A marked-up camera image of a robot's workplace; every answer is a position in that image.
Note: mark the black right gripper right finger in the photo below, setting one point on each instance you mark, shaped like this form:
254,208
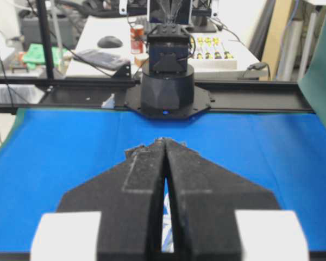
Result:
219,215

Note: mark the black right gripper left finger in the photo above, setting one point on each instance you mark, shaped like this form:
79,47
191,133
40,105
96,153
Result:
117,215

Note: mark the blue striped white towel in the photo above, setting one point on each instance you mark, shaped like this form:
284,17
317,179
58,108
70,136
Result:
167,244

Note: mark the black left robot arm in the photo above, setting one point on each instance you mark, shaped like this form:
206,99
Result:
168,81

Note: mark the blue table cloth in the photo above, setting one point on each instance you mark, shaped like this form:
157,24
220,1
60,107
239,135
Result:
49,151

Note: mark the small white plastic piece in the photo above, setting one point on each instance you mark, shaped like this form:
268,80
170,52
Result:
109,103

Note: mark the dark keyboard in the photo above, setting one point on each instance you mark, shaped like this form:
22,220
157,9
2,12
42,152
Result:
98,58

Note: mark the white screwdriver set tray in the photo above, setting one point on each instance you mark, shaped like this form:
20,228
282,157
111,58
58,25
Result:
211,53

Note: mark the black computer mouse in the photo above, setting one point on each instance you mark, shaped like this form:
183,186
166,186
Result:
109,42

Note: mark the red drink can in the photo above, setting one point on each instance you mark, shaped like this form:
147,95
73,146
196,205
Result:
136,34

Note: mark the black computer monitor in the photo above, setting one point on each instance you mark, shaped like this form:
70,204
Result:
166,11

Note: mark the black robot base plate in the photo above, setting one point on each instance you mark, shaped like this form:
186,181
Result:
168,104

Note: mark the black aluminium frame rail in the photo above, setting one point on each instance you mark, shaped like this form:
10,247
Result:
234,96

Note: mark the black vertical frame post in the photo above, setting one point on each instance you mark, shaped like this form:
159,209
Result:
45,38

